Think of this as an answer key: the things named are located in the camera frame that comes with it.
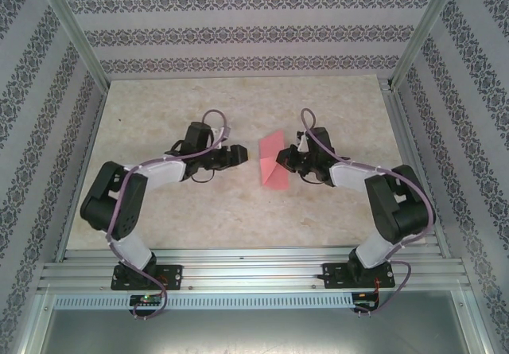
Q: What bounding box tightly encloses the grey sheet metal panel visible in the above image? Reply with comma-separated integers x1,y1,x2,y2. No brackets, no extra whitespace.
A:
35,308,484,354

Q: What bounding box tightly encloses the pink paper sheet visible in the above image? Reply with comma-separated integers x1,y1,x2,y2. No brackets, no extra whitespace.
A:
258,129,290,190

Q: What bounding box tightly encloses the aluminium side rail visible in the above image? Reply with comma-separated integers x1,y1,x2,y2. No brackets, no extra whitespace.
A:
55,85,109,262
379,77,453,259

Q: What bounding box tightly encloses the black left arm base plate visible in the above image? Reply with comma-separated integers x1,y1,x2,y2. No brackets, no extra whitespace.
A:
112,263,184,291

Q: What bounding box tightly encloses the aluminium mounting rail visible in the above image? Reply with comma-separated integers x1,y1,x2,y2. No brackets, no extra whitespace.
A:
37,246,474,294

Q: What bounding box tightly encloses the thin black cable loop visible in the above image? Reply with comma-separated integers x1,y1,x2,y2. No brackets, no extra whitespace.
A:
300,173,333,188
189,169,218,185

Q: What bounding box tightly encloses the aluminium frame post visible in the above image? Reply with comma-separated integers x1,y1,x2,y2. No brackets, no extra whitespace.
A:
391,0,467,89
34,0,111,89

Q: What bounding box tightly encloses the grey slotted cable duct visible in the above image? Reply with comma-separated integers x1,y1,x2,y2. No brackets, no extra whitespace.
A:
53,293,355,310

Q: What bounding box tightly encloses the aluminium lower frame beam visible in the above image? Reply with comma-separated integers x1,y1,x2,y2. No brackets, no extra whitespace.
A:
21,292,55,354
457,290,492,354

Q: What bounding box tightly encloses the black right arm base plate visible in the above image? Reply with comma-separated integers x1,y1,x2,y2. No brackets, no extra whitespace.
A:
322,262,395,290

